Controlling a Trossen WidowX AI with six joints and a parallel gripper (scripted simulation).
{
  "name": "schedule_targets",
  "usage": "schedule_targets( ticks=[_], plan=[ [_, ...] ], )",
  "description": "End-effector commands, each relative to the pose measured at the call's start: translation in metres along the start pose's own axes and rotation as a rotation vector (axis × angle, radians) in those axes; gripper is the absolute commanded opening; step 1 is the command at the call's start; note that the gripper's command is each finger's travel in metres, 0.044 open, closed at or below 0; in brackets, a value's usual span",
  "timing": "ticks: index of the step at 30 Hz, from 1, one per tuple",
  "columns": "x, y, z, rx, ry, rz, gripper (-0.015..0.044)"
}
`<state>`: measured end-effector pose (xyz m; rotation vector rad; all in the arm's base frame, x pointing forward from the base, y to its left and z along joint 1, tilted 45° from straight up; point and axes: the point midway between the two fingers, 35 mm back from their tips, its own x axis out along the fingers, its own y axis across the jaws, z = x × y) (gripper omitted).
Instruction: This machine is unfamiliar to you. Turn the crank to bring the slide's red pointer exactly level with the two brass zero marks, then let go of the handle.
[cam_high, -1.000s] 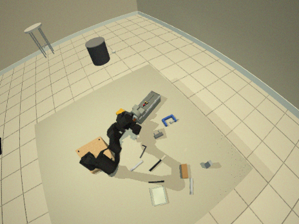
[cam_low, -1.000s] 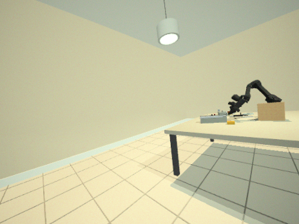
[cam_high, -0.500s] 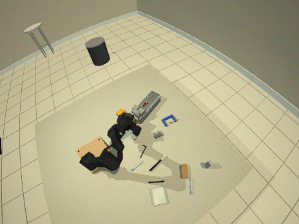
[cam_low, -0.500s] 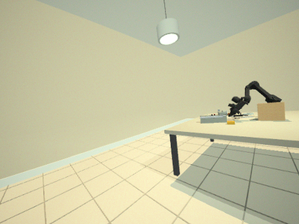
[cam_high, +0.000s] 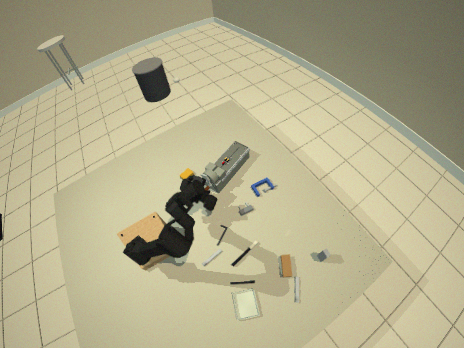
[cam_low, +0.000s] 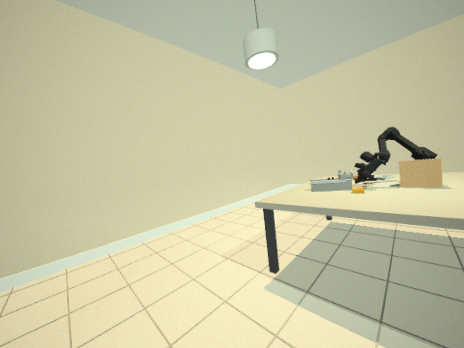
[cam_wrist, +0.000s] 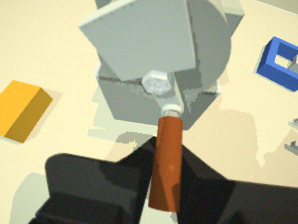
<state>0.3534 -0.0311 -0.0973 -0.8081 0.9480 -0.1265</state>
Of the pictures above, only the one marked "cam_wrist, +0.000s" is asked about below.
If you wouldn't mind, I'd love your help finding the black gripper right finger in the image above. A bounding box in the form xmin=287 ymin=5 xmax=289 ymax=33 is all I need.
xmin=176 ymin=144 xmax=298 ymax=224

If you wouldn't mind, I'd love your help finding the blue c-shaped block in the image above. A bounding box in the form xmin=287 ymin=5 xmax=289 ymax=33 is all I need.
xmin=256 ymin=36 xmax=298 ymax=92

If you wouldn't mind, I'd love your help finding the yellow rectangular block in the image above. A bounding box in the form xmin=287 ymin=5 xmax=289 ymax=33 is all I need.
xmin=0 ymin=80 xmax=53 ymax=144

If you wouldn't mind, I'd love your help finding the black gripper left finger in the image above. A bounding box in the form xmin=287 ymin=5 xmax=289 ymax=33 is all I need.
xmin=44 ymin=136 xmax=157 ymax=224

